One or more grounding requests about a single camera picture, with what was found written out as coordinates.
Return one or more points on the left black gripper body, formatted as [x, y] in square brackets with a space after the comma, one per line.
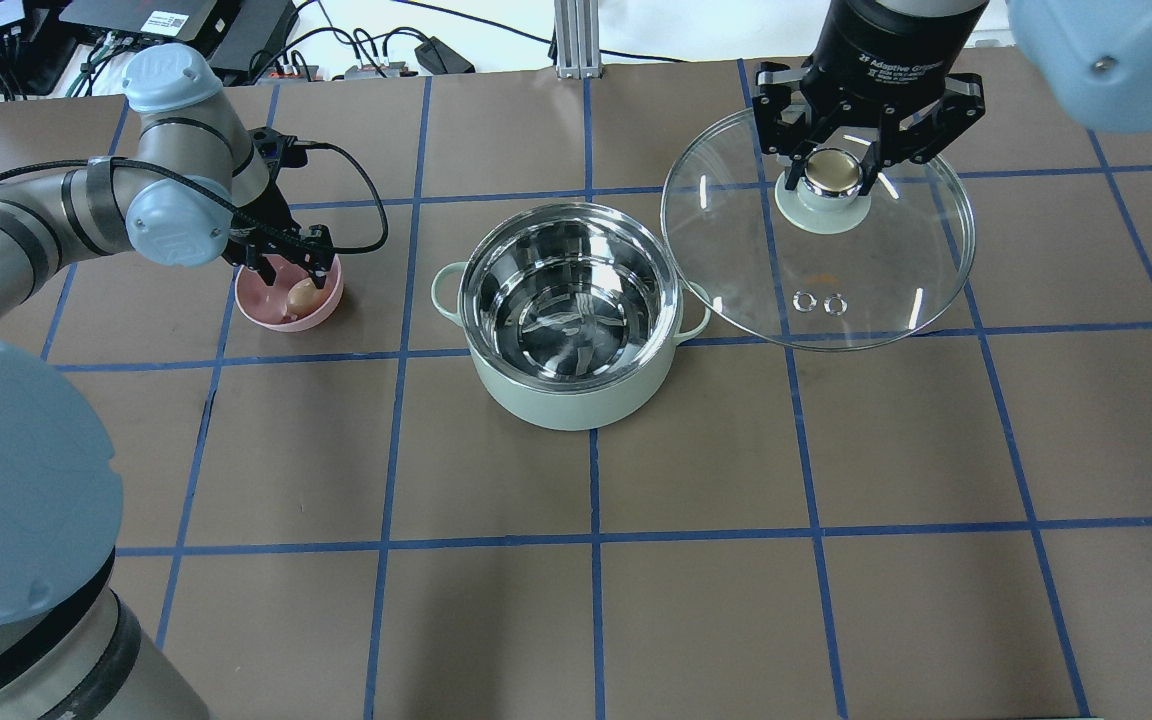
[270, 218]

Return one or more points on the mint green electric pot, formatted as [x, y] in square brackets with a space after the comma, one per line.
[572, 314]

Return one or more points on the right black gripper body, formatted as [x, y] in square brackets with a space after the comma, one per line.
[886, 50]

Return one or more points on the beige egg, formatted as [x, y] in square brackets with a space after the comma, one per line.
[303, 299]

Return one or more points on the aluminium frame post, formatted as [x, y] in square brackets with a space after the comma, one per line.
[575, 41]

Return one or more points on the pink bowl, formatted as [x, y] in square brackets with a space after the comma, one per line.
[265, 306]

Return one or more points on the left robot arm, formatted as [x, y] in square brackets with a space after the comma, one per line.
[200, 188]

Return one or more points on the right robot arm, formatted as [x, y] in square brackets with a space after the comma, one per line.
[1096, 56]

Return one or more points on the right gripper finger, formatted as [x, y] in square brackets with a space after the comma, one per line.
[793, 144]
[894, 145]

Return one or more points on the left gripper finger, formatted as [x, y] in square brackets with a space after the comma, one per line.
[324, 279]
[261, 266]

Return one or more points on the glass pot lid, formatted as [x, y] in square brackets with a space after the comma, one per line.
[821, 264]

